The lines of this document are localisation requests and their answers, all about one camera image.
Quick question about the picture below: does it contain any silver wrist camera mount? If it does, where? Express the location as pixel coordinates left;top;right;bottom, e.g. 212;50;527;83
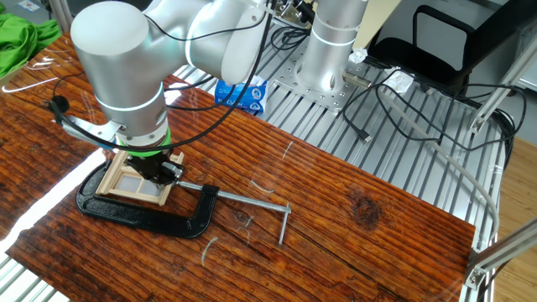
58;112;127;146

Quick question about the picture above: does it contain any black USB cable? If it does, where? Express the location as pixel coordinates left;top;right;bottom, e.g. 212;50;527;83
341;69;528;152

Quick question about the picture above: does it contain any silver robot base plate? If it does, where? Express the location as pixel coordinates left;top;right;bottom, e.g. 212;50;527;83
272;39;370;114

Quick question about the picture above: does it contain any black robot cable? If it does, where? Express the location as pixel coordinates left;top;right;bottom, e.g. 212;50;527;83
44;0;278;153

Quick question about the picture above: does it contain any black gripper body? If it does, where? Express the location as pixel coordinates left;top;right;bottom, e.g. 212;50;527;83
124;150;173;180

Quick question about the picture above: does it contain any black C-clamp with steel screw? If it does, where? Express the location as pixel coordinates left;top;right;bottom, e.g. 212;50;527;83
75;160;293;247

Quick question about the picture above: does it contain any glossy wood grain mat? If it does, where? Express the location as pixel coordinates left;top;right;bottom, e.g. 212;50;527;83
0;33;477;302

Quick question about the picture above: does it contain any blue tissue pack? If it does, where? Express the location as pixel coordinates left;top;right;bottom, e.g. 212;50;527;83
213;75;269;114

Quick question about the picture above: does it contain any miniature wooden sliding window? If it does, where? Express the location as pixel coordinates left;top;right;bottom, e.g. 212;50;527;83
95;149;185;206

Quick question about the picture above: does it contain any coiled black cable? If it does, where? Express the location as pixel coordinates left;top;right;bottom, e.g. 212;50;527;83
268;24;311;52

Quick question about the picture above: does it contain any grey hose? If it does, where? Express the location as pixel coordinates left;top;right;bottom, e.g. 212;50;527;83
377;90;501;253

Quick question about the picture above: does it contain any aluminium frame strut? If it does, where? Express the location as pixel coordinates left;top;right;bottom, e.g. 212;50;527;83
467;35;537;135
463;216;537;291

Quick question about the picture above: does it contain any green cloth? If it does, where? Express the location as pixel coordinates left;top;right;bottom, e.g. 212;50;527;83
0;12;62;81

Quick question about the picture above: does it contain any black office chair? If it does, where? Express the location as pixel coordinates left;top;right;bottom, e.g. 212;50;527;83
367;0;537;91

